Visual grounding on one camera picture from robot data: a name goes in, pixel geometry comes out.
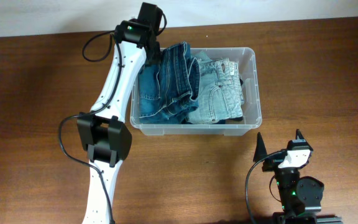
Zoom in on left black camera cable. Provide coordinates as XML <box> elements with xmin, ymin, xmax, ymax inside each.
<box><xmin>57</xmin><ymin>12</ymin><xmax>168</xmax><ymax>224</ymax></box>

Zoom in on dark blue jeans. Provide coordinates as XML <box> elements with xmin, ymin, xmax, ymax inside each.
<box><xmin>138</xmin><ymin>42</ymin><xmax>201</xmax><ymax>124</ymax></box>

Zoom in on right black camera cable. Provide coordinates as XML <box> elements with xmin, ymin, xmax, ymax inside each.
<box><xmin>244</xmin><ymin>151</ymin><xmax>287</xmax><ymax>224</ymax></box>

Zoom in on clear plastic storage bin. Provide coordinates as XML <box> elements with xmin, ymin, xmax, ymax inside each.
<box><xmin>129</xmin><ymin>47</ymin><xmax>262</xmax><ymax>136</ymax></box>

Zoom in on dark navy garment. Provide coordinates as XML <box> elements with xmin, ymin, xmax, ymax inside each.
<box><xmin>225</xmin><ymin>76</ymin><xmax>245</xmax><ymax>121</ymax></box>

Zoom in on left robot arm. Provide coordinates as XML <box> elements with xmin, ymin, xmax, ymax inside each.
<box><xmin>76</xmin><ymin>2</ymin><xmax>167</xmax><ymax>223</ymax></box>

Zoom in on light blue jeans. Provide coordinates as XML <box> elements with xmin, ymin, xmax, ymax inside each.
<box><xmin>186</xmin><ymin>51</ymin><xmax>240</xmax><ymax>124</ymax></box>

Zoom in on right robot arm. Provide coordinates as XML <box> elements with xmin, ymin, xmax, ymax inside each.
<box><xmin>253</xmin><ymin>129</ymin><xmax>324</xmax><ymax>223</ymax></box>

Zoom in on black camera cable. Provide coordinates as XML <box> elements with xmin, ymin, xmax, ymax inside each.
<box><xmin>57</xmin><ymin>12</ymin><xmax>168</xmax><ymax>224</ymax></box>
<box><xmin>244</xmin><ymin>151</ymin><xmax>287</xmax><ymax>224</ymax></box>

